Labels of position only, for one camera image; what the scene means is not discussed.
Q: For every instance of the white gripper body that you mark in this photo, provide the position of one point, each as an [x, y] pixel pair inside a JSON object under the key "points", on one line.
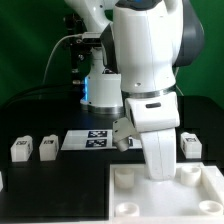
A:
{"points": [[155, 120]]}

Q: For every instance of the white square table top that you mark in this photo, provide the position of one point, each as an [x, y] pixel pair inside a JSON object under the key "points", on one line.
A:
{"points": [[194, 196]]}

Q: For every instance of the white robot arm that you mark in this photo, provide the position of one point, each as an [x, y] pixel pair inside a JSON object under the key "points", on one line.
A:
{"points": [[141, 41]]}

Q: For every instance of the white sheet with tags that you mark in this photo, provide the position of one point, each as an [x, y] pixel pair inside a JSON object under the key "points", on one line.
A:
{"points": [[88, 140]]}

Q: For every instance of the white block left edge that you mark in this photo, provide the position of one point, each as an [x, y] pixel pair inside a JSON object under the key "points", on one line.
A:
{"points": [[1, 182]]}

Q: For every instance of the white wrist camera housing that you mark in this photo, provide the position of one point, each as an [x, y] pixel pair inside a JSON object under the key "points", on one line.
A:
{"points": [[122, 130]]}

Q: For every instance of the black camera on stand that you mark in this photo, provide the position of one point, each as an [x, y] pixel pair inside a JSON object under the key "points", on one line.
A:
{"points": [[80, 42]]}

